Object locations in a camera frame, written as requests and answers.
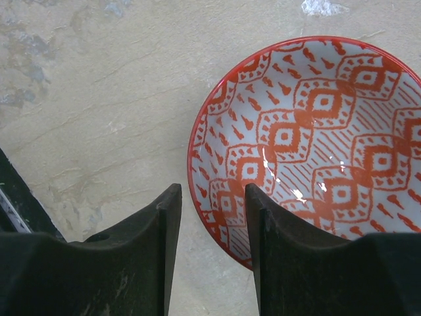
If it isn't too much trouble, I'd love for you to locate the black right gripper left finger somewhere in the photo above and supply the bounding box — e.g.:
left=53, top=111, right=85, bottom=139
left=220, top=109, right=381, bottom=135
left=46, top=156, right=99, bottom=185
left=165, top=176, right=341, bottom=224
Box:
left=1, top=184, right=182, bottom=315

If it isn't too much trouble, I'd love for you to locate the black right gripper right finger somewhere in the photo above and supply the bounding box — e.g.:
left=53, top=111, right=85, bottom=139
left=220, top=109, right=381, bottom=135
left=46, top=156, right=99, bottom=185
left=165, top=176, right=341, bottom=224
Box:
left=245, top=184, right=420, bottom=315

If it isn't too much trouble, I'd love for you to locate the orange patterned bowl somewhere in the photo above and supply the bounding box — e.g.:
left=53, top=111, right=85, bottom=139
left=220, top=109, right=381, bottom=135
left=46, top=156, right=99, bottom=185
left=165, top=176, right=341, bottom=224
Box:
left=187, top=36, right=420, bottom=268

